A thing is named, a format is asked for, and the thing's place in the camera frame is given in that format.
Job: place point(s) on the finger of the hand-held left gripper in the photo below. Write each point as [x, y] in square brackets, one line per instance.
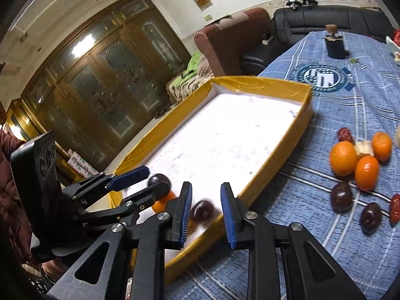
[150, 193]
[131, 175]

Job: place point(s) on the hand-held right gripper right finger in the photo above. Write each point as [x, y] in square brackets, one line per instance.
[227, 215]

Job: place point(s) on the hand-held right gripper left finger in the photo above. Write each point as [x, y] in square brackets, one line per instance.
[186, 215]

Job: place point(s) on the dark maroon round fruit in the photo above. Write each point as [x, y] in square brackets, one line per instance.
[159, 181]
[341, 196]
[371, 217]
[203, 211]

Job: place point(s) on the orange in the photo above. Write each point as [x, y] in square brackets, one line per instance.
[382, 146]
[367, 173]
[343, 157]
[162, 205]

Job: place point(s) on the yellow-edged white box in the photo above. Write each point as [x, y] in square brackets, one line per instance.
[234, 131]

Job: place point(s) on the beige fruit chunk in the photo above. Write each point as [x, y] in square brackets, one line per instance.
[364, 149]

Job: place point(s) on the small pale fruit chunk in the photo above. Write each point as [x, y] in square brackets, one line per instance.
[397, 137]

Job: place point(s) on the stack of white cartons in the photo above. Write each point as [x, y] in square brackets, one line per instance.
[82, 164]

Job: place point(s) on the dark slippers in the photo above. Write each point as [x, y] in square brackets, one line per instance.
[162, 111]

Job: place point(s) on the blue checked tablecloth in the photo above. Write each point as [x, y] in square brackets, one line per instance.
[312, 178]

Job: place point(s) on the wooden glass-door cabinet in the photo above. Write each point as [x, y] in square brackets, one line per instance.
[103, 78]

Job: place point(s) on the leaf-patterned blanket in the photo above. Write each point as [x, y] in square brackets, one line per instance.
[187, 89]

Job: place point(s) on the green cloth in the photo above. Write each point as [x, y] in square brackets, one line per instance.
[195, 62]

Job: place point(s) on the red date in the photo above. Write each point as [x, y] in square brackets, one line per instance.
[394, 209]
[344, 135]

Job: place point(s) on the brown armchair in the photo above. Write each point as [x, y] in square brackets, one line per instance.
[231, 43]

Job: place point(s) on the beige cloth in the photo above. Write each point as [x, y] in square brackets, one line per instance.
[223, 22]

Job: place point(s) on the small black device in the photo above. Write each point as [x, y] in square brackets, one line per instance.
[267, 37]

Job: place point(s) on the small green leaf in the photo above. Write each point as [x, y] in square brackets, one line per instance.
[353, 61]

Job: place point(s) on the black jar with wooden lid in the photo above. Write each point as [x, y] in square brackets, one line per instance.
[336, 48]

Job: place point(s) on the black leather sofa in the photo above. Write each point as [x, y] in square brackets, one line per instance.
[312, 18]

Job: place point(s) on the spare gripper device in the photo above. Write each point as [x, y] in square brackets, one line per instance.
[307, 0]
[292, 1]

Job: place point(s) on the red plastic bag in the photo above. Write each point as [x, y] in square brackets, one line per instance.
[397, 36]

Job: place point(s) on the wall socket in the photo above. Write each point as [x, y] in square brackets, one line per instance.
[207, 17]

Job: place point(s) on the yellow wall sticker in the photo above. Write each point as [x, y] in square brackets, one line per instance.
[203, 0]

